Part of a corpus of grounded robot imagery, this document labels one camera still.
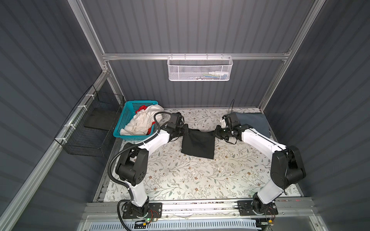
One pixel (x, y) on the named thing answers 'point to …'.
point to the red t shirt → (142, 107)
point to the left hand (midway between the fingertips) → (188, 129)
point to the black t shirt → (199, 143)
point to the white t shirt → (141, 120)
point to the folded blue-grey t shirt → (256, 121)
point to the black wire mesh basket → (89, 130)
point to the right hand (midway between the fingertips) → (213, 134)
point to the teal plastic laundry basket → (129, 109)
